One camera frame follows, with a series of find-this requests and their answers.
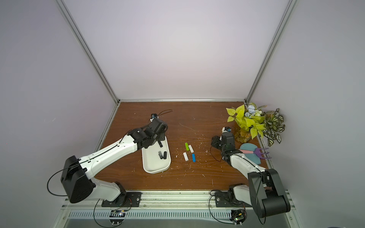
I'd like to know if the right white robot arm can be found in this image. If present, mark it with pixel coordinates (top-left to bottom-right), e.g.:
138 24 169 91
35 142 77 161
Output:
211 131 291 219

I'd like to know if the black grey usb drive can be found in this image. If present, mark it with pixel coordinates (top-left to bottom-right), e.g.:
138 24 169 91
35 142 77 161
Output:
158 151 167 160

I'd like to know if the white oval storage box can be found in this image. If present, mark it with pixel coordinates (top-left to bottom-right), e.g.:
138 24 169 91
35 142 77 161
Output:
142 138 171 174

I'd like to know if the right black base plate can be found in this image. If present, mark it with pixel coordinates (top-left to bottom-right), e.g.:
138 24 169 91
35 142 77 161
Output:
213 192 238 208

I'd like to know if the teal leaf-shaped dish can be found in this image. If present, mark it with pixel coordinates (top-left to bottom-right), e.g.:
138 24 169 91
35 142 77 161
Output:
240 143 261 165

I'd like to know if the striped dark leaf plant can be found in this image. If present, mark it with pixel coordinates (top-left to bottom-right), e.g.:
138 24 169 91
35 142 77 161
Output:
263 108 285 147

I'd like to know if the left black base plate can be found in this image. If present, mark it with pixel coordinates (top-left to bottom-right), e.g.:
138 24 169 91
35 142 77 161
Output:
101 192 142 208

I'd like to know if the yellow-green potted plant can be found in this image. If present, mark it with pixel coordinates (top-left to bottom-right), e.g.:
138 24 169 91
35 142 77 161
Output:
226 103 267 143

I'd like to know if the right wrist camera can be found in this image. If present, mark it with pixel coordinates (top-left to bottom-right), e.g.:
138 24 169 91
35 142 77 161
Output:
222 127 232 133

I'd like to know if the small circuit board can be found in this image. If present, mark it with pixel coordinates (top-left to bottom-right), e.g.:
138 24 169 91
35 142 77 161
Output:
230 209 247 226
109 210 126 227

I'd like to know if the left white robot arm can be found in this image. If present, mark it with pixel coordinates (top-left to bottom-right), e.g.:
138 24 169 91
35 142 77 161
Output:
60 117 168 207

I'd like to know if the left small circuit board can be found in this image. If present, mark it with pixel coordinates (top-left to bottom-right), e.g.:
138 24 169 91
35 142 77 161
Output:
109 210 126 227

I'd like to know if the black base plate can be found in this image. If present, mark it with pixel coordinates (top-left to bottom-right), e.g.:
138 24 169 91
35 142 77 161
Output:
213 192 238 208
101 192 142 208

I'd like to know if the pink purple toy fork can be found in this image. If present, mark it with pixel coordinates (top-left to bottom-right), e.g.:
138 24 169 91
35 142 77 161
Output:
239 148 271 159

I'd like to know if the white ribbed cable duct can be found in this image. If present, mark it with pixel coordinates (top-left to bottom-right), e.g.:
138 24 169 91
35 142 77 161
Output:
68 209 233 220

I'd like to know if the right small circuit board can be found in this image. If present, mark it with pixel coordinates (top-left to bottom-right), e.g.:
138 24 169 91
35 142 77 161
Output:
230 209 247 226

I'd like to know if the white usb drive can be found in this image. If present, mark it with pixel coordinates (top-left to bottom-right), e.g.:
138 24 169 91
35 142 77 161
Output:
188 145 194 154
183 152 189 161

